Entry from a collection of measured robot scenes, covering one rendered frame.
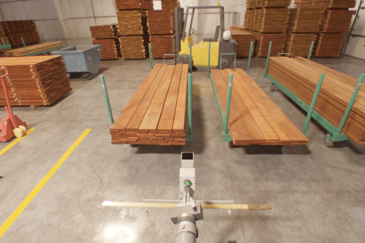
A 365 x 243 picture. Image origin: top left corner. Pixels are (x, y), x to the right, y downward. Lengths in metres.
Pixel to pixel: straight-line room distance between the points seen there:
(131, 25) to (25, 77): 5.70
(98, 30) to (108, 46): 0.81
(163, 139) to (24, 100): 4.34
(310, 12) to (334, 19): 1.16
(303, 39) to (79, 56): 9.37
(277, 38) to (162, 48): 5.38
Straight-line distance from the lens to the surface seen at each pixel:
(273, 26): 10.33
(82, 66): 7.37
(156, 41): 9.84
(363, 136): 3.27
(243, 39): 9.97
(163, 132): 2.43
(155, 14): 9.71
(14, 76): 5.91
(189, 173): 0.93
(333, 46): 11.80
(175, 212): 0.88
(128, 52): 10.17
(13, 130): 4.67
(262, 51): 10.30
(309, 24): 10.92
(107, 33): 10.45
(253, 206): 1.17
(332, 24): 11.53
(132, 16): 10.02
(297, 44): 10.87
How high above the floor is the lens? 1.91
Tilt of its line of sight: 29 degrees down
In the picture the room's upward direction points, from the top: 2 degrees counter-clockwise
